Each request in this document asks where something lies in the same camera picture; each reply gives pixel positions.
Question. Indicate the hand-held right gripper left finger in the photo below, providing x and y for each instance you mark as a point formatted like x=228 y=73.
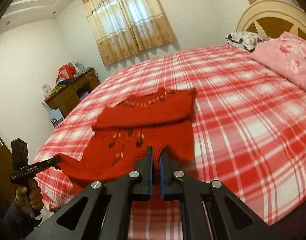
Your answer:
x=150 y=190

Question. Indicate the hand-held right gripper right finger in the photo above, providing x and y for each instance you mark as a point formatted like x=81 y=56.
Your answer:
x=163 y=187

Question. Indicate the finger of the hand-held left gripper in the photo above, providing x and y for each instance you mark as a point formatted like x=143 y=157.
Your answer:
x=53 y=162

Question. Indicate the red knit sweater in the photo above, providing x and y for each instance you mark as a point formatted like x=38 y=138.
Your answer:
x=143 y=110

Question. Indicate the person's left forearm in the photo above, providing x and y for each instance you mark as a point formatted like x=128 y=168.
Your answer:
x=10 y=220

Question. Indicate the person's left hand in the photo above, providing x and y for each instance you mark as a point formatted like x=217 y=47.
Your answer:
x=35 y=195

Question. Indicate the brown wooden door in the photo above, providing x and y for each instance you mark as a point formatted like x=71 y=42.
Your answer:
x=0 y=167

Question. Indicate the white paper bag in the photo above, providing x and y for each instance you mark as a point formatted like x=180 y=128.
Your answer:
x=55 y=120

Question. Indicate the brown wooden desk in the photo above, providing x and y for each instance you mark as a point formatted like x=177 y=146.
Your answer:
x=68 y=97

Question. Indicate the white upright card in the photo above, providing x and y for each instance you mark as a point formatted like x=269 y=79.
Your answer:
x=46 y=90

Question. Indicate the green cloth pile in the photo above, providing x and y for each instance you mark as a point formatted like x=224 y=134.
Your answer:
x=58 y=90

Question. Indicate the red gift box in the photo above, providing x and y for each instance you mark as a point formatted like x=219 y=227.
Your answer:
x=66 y=71

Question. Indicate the pale blue bag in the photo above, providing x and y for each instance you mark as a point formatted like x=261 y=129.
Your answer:
x=79 y=68

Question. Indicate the bed with red plaid sheet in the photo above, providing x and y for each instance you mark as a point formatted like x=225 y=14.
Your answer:
x=242 y=105

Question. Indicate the grey patterned pillow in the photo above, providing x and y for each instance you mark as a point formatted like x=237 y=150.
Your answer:
x=242 y=40

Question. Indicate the pink floral quilt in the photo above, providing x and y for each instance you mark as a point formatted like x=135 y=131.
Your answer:
x=287 y=55

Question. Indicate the cream wooden headboard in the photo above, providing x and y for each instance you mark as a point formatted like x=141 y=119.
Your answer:
x=267 y=7

